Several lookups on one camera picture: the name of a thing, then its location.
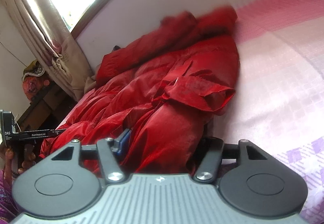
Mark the red puffer coat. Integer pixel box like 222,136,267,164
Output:
39,6,239,174

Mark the person's left hand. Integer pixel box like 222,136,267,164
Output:
1,143,36,188

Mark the dark wooden bedside furniture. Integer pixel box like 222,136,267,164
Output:
16,82,76,131

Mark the pink checked bed sheet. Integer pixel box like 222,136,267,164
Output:
211,0,323,223

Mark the beige patterned curtain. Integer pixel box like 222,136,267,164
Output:
1,0,93,101

